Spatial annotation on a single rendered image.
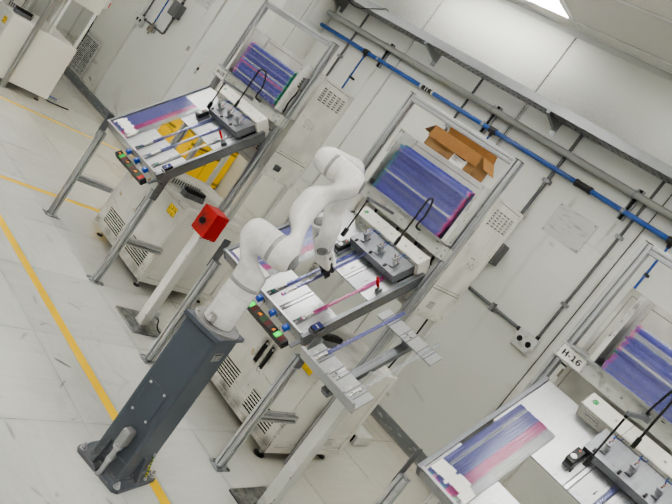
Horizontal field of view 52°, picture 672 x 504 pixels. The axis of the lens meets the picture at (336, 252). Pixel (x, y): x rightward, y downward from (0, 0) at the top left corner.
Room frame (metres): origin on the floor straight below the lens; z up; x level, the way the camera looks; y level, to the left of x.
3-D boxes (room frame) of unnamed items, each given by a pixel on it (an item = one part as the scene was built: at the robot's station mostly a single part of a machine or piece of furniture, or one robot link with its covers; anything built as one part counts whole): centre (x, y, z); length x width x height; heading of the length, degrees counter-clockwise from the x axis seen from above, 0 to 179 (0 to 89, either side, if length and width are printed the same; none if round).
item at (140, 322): (3.69, 0.65, 0.39); 0.24 x 0.24 x 0.78; 53
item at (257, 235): (2.47, 0.23, 1.00); 0.19 x 0.12 x 0.24; 78
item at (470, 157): (3.80, -0.27, 1.82); 0.68 x 0.30 x 0.20; 53
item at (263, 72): (4.51, 0.94, 0.95); 1.35 x 0.82 x 1.90; 143
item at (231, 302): (2.46, 0.20, 0.79); 0.19 x 0.19 x 0.18
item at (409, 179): (3.50, -0.18, 1.52); 0.51 x 0.13 x 0.27; 53
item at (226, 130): (4.34, 1.05, 0.66); 1.01 x 0.73 x 1.31; 143
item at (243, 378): (3.63, -0.21, 0.31); 0.70 x 0.65 x 0.62; 53
